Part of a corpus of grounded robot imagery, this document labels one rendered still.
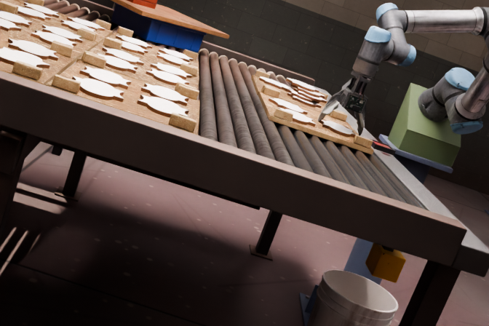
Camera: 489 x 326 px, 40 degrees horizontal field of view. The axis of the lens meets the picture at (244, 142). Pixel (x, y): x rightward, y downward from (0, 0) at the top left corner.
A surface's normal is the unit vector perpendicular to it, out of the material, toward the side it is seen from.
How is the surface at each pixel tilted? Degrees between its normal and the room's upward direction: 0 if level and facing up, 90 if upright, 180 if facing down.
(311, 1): 90
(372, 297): 87
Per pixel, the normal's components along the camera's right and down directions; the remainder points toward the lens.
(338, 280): 0.34, 0.27
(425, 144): 0.07, 0.25
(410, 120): 0.29, -0.47
